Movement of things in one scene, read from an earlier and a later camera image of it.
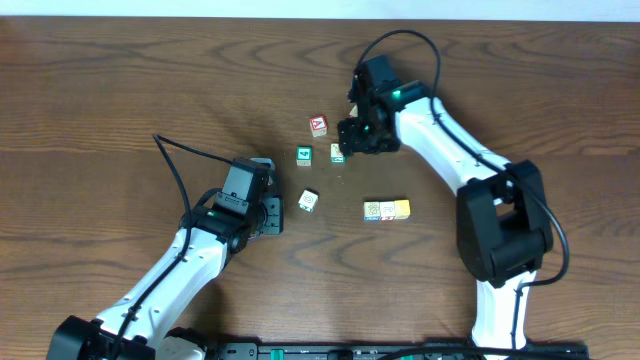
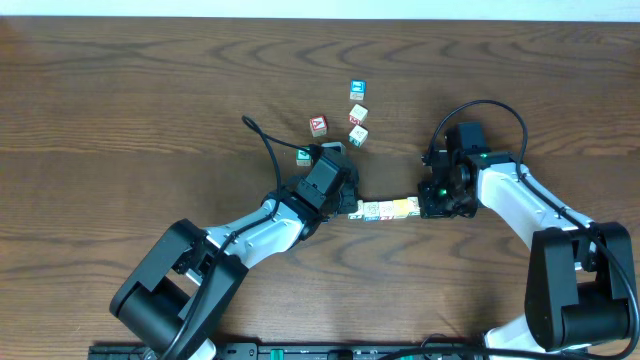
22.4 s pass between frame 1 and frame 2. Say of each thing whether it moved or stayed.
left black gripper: moved
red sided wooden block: stayed
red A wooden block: stayed
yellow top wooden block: stayed
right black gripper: moved
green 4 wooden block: stayed
